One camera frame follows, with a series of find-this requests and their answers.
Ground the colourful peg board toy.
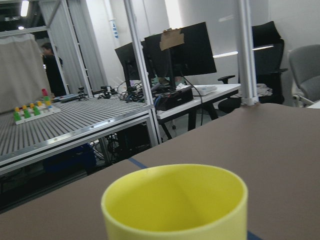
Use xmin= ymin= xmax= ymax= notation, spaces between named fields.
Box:
xmin=13 ymin=88 xmax=61 ymax=125

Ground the black office chair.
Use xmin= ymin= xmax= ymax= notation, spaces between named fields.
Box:
xmin=217 ymin=20 xmax=289 ymax=115

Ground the yellow plastic cup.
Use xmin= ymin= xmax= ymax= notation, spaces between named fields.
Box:
xmin=101 ymin=164 xmax=248 ymax=240

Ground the white desk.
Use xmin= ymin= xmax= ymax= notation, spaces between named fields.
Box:
xmin=156 ymin=83 xmax=242 ymax=120

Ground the black computer monitor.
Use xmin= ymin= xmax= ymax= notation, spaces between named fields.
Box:
xmin=144 ymin=22 xmax=217 ymax=78
xmin=115 ymin=41 xmax=155 ymax=87

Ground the grey office chair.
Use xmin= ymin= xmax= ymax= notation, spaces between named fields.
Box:
xmin=288 ymin=44 xmax=320 ymax=108

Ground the person in black clothes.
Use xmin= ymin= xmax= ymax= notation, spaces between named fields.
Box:
xmin=41 ymin=42 xmax=66 ymax=97

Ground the aluminium frame post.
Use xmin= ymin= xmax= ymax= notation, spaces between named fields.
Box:
xmin=235 ymin=0 xmax=259 ymax=106

